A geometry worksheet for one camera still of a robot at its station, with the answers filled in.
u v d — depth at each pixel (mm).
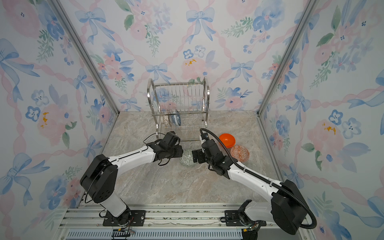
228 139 1006
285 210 405
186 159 941
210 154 621
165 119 996
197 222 735
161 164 738
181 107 1205
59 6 689
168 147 692
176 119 994
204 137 713
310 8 692
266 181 459
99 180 451
